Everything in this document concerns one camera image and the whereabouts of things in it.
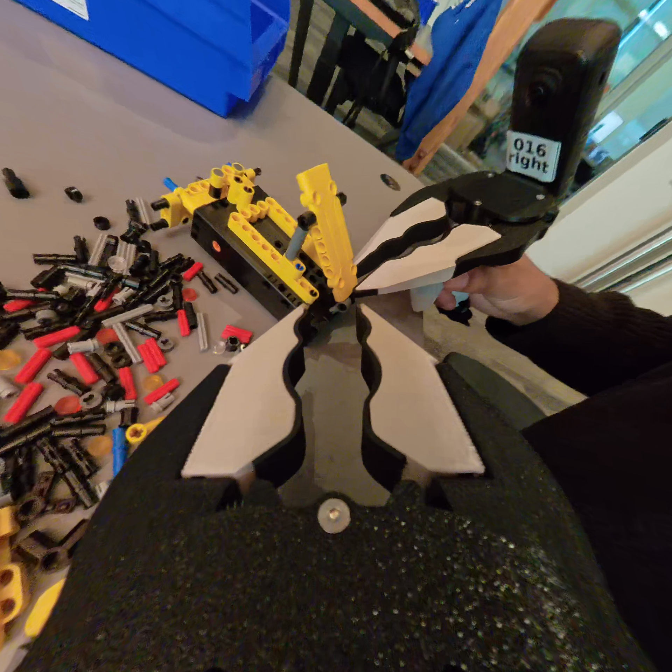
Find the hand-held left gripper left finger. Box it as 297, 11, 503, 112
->
181, 304, 308, 480

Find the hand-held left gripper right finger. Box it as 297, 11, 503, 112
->
357, 304, 486, 476

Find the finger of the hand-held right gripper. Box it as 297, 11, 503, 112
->
354, 223, 504, 314
353, 197, 453, 277

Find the yellow black toy brick assembly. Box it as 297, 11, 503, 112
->
151, 163, 358, 321

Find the pile of toy brick parts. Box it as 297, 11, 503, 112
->
0, 199, 255, 646

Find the person's right forearm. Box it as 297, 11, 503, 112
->
485, 278, 672, 400

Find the person's right hand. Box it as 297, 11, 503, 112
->
435, 256, 560, 327

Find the blue cloth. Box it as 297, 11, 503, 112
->
396, 0, 505, 161

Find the blue plastic bin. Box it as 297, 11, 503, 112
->
16, 0, 291, 119

